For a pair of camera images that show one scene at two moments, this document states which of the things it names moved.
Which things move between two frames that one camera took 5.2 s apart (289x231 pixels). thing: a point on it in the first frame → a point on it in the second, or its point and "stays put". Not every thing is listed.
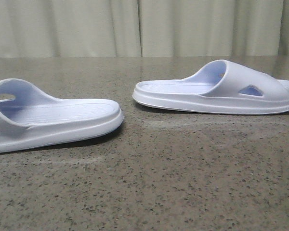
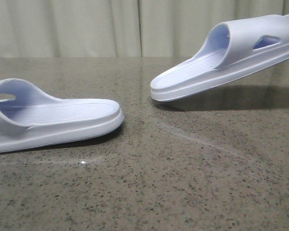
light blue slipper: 22,117 stays put
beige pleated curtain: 24,29 stays put
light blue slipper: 226,87 → 239,49
